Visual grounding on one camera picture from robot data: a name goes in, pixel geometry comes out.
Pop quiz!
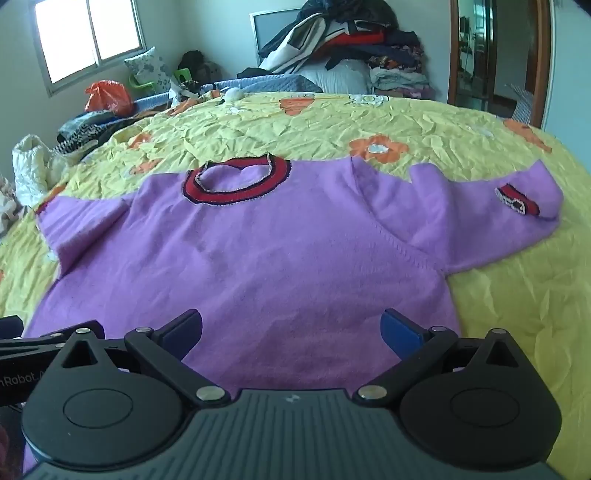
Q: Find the checked cloth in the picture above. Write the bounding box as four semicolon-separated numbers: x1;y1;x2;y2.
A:
505;83;544;128

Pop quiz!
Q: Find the green plastic stool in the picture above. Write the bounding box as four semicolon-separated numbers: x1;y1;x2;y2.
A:
128;67;195;93

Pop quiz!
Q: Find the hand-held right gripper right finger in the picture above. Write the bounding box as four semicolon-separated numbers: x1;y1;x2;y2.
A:
355;310;525;409

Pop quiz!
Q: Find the purple knit sweater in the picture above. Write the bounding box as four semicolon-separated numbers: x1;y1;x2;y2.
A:
21;154;565;474

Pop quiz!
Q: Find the blue quilt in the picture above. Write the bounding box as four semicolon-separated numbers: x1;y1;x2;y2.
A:
133;74;325;112

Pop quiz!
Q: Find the orange plastic bag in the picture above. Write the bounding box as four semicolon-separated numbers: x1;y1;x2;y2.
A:
84;80;136;116

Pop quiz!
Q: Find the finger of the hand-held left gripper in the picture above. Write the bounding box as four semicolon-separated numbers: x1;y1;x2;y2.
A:
0;316;25;341
0;327;78;365

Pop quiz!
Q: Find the floral pillow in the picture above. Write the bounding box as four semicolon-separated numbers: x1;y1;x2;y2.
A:
124;46;174;95

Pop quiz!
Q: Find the white framed board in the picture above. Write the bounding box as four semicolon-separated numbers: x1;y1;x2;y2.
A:
249;9;306;70

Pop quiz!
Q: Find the black bag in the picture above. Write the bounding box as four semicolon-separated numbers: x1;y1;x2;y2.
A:
178;51;223;86

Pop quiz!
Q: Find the window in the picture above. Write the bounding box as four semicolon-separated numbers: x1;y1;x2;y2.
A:
34;0;148;96

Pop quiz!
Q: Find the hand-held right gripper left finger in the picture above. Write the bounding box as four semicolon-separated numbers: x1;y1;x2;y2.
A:
56;309;232;409

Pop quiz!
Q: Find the yellow floral bedspread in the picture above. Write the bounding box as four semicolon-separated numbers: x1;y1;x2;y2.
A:
0;90;591;480

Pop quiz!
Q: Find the striped dark cloth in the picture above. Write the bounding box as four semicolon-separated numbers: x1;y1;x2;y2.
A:
56;111;136;156

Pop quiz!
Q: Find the pink and white cloth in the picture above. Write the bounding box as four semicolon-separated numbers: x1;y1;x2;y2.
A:
0;178;29;237

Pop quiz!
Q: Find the pile of clothes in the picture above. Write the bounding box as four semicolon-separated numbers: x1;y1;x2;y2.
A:
238;0;431;100

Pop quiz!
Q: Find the wooden door frame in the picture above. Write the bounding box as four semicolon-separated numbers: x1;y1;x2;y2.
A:
446;0;553;126

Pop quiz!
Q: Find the white quilted jacket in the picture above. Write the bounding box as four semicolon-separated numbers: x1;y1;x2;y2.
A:
11;134;71;208

